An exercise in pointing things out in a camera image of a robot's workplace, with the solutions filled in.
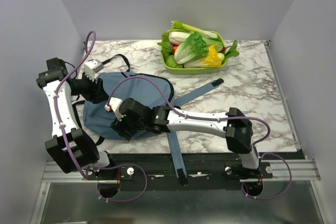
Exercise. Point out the orange carrot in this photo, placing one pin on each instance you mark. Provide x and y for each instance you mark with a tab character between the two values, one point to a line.
174	49

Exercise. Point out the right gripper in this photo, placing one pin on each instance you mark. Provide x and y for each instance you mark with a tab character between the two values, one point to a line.
119	126

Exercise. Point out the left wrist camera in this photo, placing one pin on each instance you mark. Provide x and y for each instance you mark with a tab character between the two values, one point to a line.
92	67

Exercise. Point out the spinach bunch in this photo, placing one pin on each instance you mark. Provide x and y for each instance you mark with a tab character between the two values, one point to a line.
232	52

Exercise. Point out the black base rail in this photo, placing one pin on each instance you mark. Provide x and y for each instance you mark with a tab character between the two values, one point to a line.
204	171

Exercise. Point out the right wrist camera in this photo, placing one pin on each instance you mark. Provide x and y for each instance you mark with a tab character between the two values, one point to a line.
113	106

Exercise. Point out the yellow napa cabbage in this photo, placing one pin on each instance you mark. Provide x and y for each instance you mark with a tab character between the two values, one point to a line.
212	60

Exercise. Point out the green napa cabbage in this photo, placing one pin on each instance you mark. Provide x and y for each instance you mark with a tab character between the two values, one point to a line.
193	48

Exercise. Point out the blue student backpack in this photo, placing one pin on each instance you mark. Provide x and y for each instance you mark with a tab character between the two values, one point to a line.
144	98

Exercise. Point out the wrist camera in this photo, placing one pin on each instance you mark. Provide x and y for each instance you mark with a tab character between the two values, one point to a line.
92	67
113	106

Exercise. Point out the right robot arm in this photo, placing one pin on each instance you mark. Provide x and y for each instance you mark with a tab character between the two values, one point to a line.
204	124

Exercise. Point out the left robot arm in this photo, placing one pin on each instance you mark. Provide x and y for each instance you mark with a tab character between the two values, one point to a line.
70	146

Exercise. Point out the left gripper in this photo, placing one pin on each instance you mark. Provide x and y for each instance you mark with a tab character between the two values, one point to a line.
96	93

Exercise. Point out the celery stalk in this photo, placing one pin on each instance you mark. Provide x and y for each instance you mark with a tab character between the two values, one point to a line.
179	26

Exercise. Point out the green vegetable tray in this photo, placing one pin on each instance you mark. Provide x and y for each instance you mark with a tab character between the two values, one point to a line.
167	49

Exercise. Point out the green bok choy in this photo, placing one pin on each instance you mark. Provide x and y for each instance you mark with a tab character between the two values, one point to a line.
171	62

